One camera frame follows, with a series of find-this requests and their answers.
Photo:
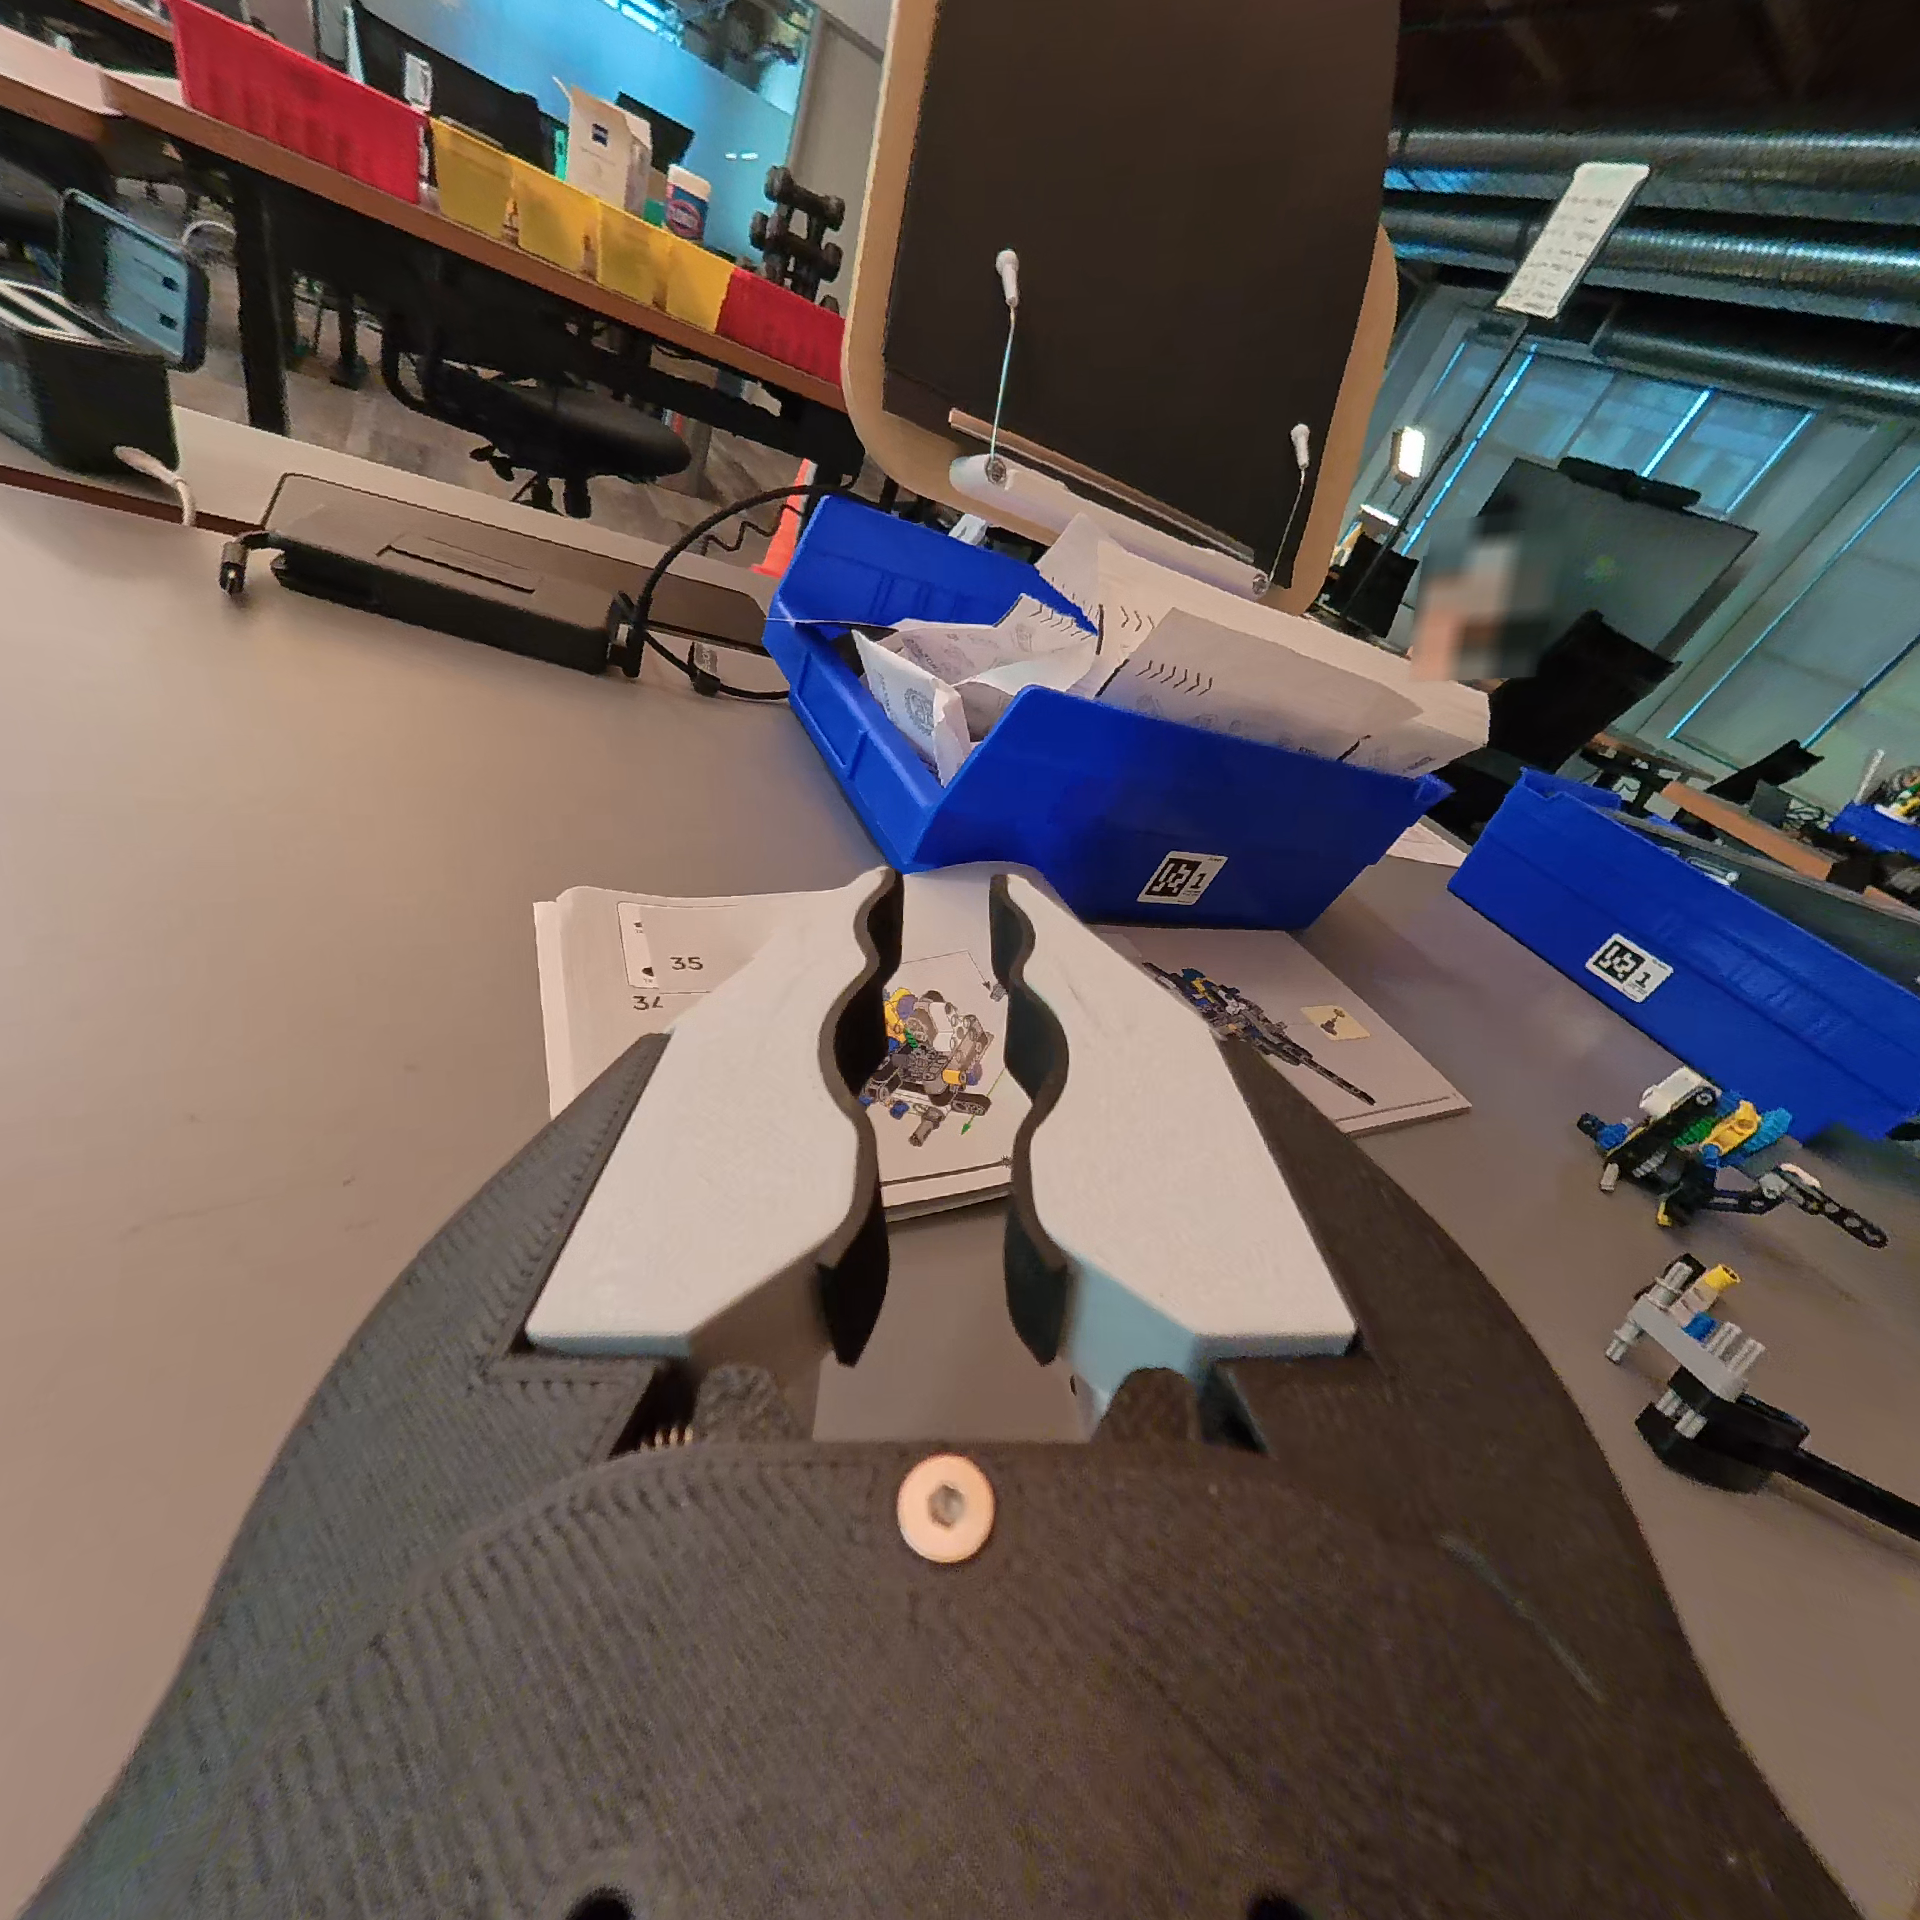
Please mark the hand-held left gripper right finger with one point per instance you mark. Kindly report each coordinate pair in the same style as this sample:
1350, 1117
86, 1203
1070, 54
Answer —
1172, 1171

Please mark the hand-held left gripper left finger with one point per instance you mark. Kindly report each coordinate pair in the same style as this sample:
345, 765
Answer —
705, 1171

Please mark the lego instruction booklet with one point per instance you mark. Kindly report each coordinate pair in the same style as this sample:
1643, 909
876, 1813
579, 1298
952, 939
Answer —
1319, 1049

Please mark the blue yellow lego gear assembly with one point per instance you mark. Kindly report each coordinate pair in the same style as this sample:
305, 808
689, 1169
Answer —
1680, 1147

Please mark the grey lego beam assembly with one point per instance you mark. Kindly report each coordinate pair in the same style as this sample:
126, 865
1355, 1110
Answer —
1680, 1328

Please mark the blue bin with paper bags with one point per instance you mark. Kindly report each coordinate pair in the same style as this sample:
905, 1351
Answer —
1200, 797

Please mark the pile of white paper bags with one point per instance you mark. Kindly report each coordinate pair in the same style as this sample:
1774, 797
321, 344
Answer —
1244, 675

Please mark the orange traffic cone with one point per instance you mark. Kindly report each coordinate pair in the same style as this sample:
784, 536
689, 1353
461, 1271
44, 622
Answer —
782, 534

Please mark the blue bin with black box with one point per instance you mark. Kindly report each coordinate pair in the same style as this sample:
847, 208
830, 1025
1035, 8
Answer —
1799, 1037

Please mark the white hanging tube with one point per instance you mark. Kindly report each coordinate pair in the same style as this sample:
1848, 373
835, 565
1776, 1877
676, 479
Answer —
990, 477

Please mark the black office chair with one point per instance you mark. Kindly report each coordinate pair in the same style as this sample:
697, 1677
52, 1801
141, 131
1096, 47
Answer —
585, 435

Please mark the black tv screen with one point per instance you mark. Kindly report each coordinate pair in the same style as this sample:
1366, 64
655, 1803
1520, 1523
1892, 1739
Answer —
1636, 569

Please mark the black webcam bar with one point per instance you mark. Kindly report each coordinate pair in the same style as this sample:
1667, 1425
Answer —
1612, 477

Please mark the small red bin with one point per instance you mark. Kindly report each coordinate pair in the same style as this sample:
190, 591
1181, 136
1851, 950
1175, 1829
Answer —
780, 327

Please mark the yellow bin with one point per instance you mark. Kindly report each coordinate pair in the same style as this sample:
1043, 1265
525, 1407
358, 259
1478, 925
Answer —
697, 285
475, 184
630, 254
557, 218

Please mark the black dumbbell rack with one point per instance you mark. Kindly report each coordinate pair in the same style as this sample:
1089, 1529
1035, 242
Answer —
797, 240

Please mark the long wooden table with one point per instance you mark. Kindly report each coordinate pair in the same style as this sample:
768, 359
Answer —
495, 259

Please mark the wipes canister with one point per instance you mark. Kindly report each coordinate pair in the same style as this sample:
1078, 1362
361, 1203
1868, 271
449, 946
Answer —
689, 206

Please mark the black box device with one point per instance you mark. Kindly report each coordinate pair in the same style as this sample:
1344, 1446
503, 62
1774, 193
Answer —
84, 389

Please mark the hanging paper sign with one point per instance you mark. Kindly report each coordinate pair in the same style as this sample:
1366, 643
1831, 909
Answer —
1573, 240

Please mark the white box with blue logo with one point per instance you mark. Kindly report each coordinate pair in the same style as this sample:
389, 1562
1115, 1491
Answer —
600, 149

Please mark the dark drawer cabinet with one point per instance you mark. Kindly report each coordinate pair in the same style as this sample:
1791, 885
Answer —
142, 285

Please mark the large red bin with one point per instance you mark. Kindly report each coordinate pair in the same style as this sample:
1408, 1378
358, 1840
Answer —
284, 90

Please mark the black screen with wooden frame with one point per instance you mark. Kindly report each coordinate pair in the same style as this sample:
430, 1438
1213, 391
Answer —
1126, 224

